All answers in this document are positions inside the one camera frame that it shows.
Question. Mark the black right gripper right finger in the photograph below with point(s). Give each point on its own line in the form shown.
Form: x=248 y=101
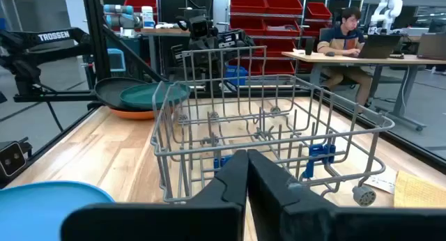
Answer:
x=331 y=225

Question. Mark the small orange plate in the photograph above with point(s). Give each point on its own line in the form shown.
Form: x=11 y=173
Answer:
x=132 y=115

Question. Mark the wooden workbench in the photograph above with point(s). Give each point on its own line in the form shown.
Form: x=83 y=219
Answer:
x=163 y=31

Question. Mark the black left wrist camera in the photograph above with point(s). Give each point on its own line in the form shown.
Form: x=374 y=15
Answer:
x=199 y=26

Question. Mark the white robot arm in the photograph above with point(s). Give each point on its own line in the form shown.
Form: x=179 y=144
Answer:
x=390 y=4

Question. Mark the light blue box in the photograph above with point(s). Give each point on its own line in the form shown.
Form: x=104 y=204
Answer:
x=116 y=60

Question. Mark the white paper sheet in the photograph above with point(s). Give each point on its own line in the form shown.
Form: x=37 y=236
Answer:
x=383 y=182

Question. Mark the small black plate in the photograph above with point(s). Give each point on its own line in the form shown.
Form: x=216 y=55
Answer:
x=108 y=91

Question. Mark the yellow cloth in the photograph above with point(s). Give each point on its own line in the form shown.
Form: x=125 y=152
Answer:
x=421 y=190

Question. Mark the wooden office desk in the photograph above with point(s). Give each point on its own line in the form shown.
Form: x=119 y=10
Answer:
x=411 y=60

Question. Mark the large blue plate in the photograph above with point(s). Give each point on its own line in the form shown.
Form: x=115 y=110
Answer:
x=35 y=213

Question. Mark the grey laptop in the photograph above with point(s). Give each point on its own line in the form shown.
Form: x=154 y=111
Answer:
x=432 y=46

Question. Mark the white bottle blue label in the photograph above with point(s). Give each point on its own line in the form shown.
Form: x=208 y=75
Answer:
x=148 y=18

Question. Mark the red storage bin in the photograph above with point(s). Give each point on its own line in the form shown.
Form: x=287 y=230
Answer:
x=318 y=11
x=247 y=2
x=278 y=67
x=245 y=25
x=139 y=0
x=315 y=29
x=278 y=47
x=284 y=4
x=282 y=28

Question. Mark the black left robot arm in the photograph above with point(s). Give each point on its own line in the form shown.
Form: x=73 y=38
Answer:
x=202 y=56

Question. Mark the person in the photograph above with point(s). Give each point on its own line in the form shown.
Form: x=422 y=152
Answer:
x=343 y=39

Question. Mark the small teal plate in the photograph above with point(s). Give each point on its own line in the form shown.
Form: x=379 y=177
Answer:
x=146 y=94

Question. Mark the blue-grey robot arm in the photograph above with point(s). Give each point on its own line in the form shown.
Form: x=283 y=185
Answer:
x=118 y=18

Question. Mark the blue plastic box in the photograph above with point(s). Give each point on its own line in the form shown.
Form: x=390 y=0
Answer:
x=236 y=75

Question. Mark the black laptop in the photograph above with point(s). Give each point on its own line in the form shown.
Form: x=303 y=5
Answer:
x=380 y=46

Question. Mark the black table-level camera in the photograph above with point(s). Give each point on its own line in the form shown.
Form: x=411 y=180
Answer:
x=12 y=159

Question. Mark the black tumbler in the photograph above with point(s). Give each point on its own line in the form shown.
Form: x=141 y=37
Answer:
x=309 y=46

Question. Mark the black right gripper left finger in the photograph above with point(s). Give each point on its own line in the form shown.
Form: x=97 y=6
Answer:
x=157 y=221

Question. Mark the black computer mouse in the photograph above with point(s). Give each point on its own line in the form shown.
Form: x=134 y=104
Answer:
x=330 y=54

